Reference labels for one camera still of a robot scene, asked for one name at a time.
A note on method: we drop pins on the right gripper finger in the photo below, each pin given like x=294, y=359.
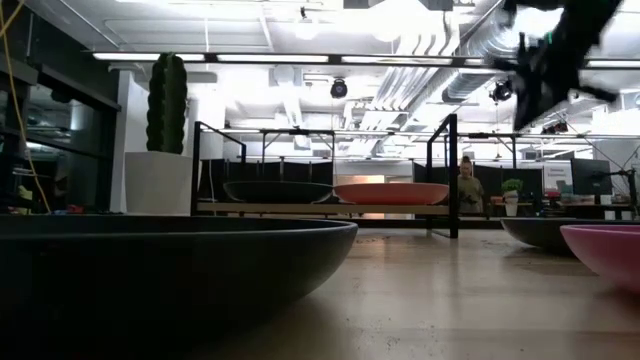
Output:
x=530, y=107
x=555, y=92

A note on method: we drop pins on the dark grey plate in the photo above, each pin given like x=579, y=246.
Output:
x=532, y=235

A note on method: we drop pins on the salmon orange plate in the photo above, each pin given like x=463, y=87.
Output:
x=390, y=192

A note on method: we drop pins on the pink bowl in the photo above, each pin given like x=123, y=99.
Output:
x=610, y=255

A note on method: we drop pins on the black plate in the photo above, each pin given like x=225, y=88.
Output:
x=277, y=191
x=150, y=270

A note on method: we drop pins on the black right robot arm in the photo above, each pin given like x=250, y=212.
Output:
x=600, y=7

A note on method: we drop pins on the black ceiling spotlight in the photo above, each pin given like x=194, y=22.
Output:
x=501, y=92

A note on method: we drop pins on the small green potted plant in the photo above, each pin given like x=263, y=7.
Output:
x=511, y=190

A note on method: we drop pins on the black computer monitor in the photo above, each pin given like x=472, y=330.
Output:
x=590, y=176

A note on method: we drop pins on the person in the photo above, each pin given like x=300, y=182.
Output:
x=470, y=192

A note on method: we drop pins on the black beam with light strips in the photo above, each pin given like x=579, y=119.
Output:
x=280, y=58

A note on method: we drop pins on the green cactus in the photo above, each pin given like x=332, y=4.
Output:
x=167, y=105

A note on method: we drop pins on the white hexagonal plant pot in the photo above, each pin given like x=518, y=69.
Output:
x=157, y=182

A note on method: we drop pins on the black frame wooden shelf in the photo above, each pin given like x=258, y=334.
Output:
x=453, y=175

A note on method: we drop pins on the black overhead camera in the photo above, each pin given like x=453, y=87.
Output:
x=338, y=88

